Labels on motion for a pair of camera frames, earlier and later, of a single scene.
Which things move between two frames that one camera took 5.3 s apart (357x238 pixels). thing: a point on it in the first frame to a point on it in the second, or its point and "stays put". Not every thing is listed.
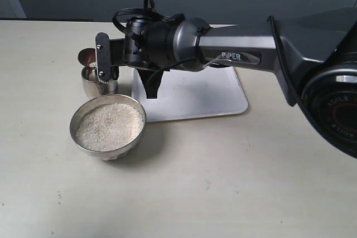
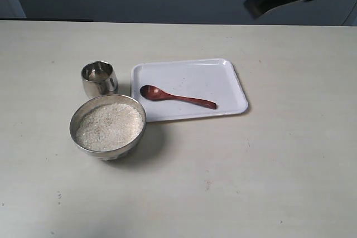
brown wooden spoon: x=87 y=56 to x=153 y=92
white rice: x=109 y=127 stays put
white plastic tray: x=211 y=91 stays put
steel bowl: x=109 y=127 stays put
